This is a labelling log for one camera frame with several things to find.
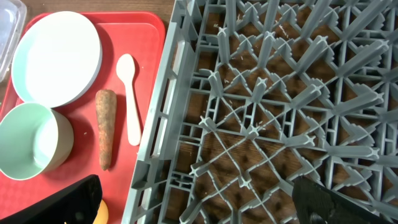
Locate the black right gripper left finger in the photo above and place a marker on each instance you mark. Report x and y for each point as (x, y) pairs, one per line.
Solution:
(77, 203)

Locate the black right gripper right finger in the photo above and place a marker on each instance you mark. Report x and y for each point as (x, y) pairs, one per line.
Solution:
(316, 204)

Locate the yellow cup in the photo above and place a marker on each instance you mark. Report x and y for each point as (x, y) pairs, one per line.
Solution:
(102, 214)

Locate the mint green bowl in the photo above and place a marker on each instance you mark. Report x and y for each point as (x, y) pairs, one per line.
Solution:
(34, 139)

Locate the large light blue plate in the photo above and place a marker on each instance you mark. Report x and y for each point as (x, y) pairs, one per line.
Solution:
(57, 59)

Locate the grey dishwasher rack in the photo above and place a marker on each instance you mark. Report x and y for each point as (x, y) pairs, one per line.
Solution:
(252, 95)

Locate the brown carrot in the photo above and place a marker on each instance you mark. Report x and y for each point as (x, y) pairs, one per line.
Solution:
(106, 104)

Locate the white plastic spoon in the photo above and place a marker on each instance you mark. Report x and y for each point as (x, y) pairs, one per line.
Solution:
(125, 70)

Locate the clear plastic bin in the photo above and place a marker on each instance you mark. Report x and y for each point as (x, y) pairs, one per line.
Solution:
(12, 18)

